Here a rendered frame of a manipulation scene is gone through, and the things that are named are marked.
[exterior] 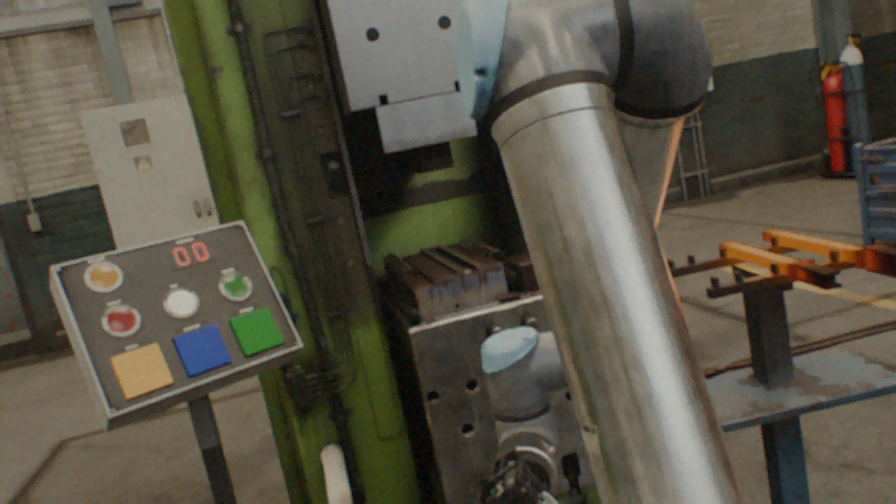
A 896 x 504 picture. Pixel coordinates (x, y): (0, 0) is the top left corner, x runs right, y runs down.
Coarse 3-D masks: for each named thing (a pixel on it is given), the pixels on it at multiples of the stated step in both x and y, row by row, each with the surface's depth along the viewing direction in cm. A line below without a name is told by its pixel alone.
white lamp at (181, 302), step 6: (174, 294) 124; (180, 294) 124; (186, 294) 125; (168, 300) 123; (174, 300) 123; (180, 300) 124; (186, 300) 124; (192, 300) 125; (174, 306) 123; (180, 306) 123; (186, 306) 124; (192, 306) 124; (180, 312) 123; (186, 312) 123
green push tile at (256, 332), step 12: (252, 312) 128; (264, 312) 129; (240, 324) 126; (252, 324) 127; (264, 324) 128; (240, 336) 125; (252, 336) 126; (264, 336) 127; (276, 336) 128; (252, 348) 125; (264, 348) 126
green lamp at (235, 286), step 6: (234, 276) 130; (228, 282) 129; (234, 282) 130; (240, 282) 130; (246, 282) 131; (228, 288) 129; (234, 288) 129; (240, 288) 130; (246, 288) 130; (228, 294) 128; (234, 294) 129; (240, 294) 129
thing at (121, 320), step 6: (114, 312) 118; (120, 312) 118; (126, 312) 119; (132, 312) 119; (108, 318) 117; (114, 318) 117; (120, 318) 118; (126, 318) 118; (132, 318) 118; (108, 324) 116; (114, 324) 117; (120, 324) 117; (126, 324) 118; (132, 324) 118; (114, 330) 116; (120, 330) 117; (126, 330) 117
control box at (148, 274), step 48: (192, 240) 130; (240, 240) 135; (96, 288) 118; (144, 288) 122; (192, 288) 126; (96, 336) 115; (144, 336) 118; (288, 336) 130; (96, 384) 112; (192, 384) 118
